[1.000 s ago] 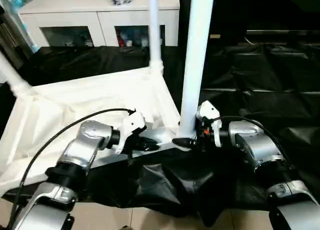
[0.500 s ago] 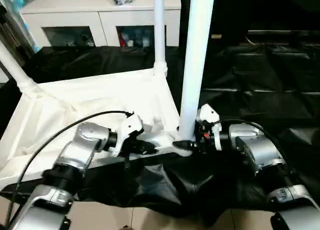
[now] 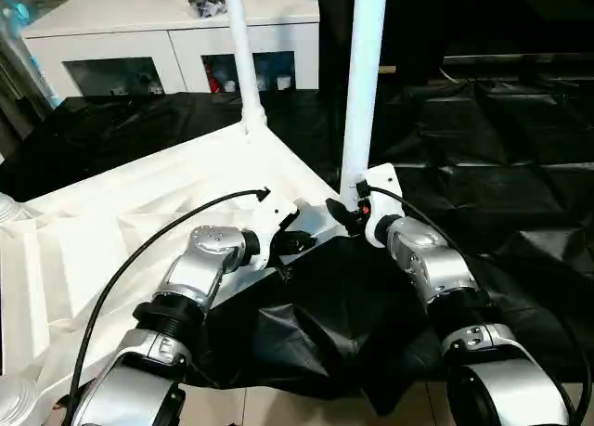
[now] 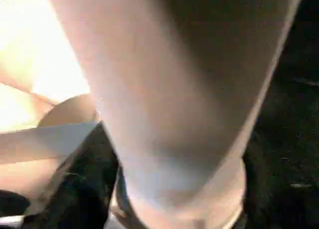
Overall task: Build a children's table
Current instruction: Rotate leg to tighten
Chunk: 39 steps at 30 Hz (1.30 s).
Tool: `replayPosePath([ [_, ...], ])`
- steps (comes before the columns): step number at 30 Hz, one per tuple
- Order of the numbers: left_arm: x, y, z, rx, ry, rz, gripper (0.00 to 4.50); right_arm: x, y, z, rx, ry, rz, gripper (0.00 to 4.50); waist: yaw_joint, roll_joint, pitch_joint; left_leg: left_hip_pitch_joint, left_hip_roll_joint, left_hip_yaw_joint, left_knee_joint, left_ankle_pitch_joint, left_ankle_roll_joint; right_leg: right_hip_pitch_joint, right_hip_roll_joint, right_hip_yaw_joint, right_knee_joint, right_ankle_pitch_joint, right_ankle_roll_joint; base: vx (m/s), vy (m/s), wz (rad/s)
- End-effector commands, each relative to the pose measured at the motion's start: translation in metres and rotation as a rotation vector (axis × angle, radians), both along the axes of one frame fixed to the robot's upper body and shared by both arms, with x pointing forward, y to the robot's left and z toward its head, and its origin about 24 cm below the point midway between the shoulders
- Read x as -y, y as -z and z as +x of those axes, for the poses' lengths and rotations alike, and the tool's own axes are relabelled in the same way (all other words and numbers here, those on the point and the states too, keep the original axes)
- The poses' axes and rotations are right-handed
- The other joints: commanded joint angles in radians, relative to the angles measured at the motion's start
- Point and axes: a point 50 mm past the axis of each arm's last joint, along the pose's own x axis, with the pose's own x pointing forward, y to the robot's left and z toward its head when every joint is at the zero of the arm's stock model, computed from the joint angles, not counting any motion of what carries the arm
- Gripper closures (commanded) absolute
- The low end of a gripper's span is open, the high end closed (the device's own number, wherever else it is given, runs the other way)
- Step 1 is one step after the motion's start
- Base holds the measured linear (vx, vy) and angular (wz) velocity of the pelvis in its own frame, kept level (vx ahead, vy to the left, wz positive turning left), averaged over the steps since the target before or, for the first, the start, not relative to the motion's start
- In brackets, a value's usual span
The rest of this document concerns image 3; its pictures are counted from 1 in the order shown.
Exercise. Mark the white plastic table top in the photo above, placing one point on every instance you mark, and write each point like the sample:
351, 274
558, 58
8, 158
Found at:
116, 212

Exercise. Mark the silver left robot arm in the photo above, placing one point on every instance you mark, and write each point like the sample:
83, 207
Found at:
204, 259

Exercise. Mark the black work mat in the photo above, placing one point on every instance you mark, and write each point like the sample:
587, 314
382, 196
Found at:
487, 143

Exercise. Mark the small yellow label tag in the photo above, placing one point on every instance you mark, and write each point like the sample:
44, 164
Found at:
387, 69

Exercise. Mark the red white figure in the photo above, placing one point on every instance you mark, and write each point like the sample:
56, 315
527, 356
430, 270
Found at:
214, 79

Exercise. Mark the clear bag of black parts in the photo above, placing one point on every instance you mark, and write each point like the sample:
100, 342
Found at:
208, 3

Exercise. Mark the white glass-door cabinet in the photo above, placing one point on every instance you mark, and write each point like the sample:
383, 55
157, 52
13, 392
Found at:
116, 22

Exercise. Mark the blue white striped pole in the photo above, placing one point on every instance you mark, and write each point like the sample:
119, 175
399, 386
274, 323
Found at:
42, 73

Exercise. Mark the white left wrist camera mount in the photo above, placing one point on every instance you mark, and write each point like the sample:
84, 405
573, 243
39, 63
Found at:
274, 222

